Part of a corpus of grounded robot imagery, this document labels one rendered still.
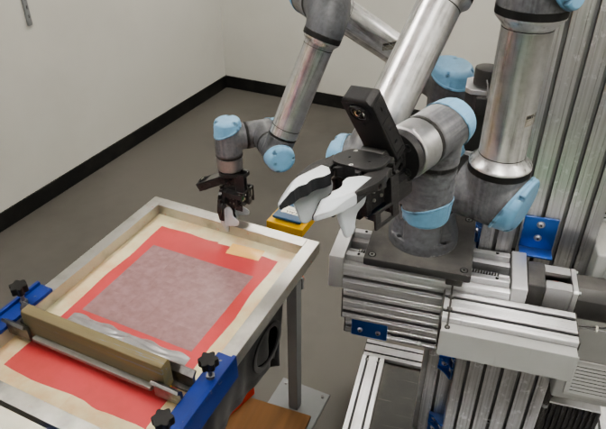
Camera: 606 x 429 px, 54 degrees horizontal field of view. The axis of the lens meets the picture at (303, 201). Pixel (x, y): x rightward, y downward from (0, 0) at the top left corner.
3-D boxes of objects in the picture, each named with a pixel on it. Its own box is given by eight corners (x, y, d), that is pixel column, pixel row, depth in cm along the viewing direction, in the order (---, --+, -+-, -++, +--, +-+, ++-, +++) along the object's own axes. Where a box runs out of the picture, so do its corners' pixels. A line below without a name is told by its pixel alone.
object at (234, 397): (261, 353, 191) (256, 266, 171) (285, 362, 188) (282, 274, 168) (176, 472, 156) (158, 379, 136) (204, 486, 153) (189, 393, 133)
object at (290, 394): (283, 378, 257) (278, 190, 205) (330, 396, 249) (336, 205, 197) (259, 416, 240) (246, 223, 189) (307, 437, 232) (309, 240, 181)
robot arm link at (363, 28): (440, 105, 172) (293, 11, 143) (415, 87, 184) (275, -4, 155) (465, 70, 169) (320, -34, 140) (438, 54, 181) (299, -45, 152)
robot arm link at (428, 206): (399, 194, 101) (405, 135, 95) (459, 217, 94) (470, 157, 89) (372, 213, 96) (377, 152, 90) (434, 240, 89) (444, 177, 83)
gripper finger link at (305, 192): (285, 242, 69) (344, 214, 73) (279, 197, 66) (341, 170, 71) (270, 233, 71) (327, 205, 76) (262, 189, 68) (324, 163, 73)
